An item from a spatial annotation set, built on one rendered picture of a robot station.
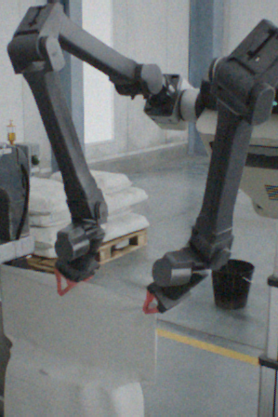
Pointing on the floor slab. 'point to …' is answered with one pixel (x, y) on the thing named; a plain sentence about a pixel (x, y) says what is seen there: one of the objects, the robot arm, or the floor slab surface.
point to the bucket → (232, 284)
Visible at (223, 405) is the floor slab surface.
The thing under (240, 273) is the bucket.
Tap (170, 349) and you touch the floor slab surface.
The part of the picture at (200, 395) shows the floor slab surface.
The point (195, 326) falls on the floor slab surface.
